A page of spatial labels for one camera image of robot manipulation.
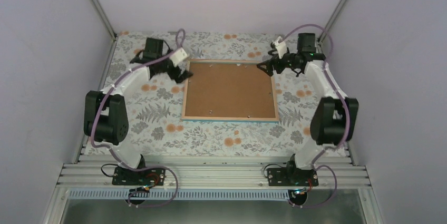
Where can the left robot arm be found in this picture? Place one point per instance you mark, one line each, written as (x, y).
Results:
(106, 120)

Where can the wooden picture frame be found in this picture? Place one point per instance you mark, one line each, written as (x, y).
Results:
(230, 119)

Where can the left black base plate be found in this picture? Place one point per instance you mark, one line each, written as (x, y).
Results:
(125, 177)

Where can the slotted cable duct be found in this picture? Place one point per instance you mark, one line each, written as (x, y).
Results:
(182, 194)

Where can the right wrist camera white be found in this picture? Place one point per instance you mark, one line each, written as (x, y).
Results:
(280, 46)

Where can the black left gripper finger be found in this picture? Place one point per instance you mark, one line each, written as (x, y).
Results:
(181, 78)
(186, 74)

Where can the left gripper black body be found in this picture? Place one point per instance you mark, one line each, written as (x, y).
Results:
(172, 74)

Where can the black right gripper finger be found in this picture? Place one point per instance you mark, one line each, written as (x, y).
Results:
(270, 70)
(268, 64)

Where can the brown backing board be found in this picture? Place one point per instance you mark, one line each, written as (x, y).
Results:
(228, 91)

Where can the aluminium mounting rail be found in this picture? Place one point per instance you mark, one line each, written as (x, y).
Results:
(196, 172)

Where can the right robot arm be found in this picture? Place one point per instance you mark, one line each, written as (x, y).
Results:
(334, 118)

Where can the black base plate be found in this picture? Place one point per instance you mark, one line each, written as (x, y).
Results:
(282, 177)
(125, 177)

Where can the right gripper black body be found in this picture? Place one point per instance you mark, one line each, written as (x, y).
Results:
(293, 62)

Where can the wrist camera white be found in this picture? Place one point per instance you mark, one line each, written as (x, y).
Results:
(280, 46)
(178, 56)

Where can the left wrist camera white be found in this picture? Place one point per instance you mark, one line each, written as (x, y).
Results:
(178, 56)

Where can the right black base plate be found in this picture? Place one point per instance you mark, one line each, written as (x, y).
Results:
(282, 177)

